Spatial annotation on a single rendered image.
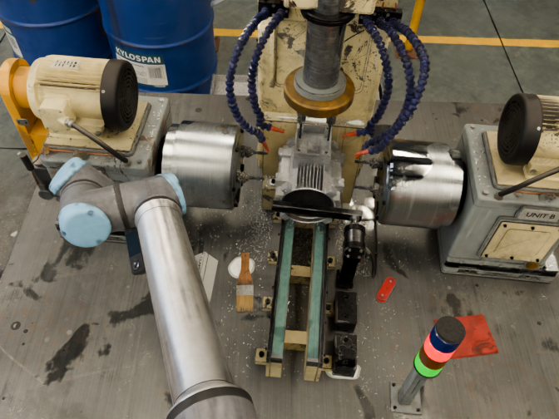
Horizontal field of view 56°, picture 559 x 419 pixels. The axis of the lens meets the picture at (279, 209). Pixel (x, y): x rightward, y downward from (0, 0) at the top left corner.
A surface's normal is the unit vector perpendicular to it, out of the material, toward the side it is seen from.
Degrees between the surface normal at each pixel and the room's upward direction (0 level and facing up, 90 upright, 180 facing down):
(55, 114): 90
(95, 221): 71
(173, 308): 21
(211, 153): 28
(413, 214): 84
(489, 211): 90
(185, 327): 15
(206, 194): 81
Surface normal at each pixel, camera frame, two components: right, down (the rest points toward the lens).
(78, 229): 0.24, 0.53
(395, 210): -0.08, 0.67
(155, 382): 0.03, -0.62
